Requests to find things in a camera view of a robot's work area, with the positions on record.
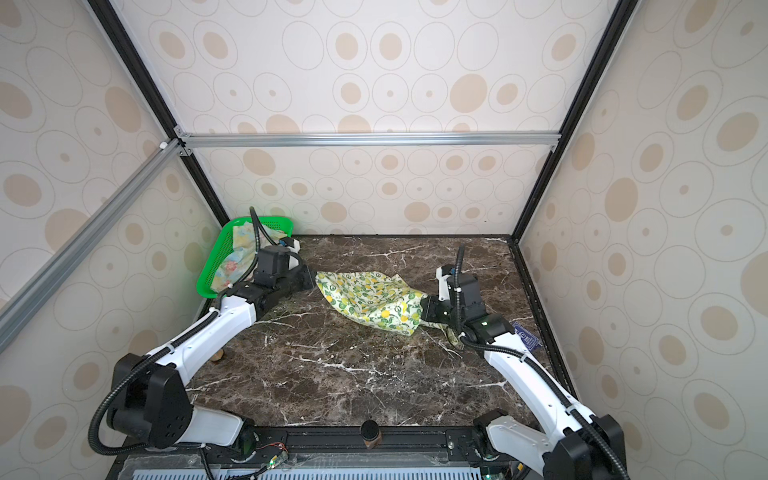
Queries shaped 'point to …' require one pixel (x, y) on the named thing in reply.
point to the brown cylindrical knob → (370, 433)
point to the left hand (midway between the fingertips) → (323, 266)
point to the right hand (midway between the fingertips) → (423, 301)
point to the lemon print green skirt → (378, 300)
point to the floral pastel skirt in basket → (243, 253)
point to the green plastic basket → (223, 246)
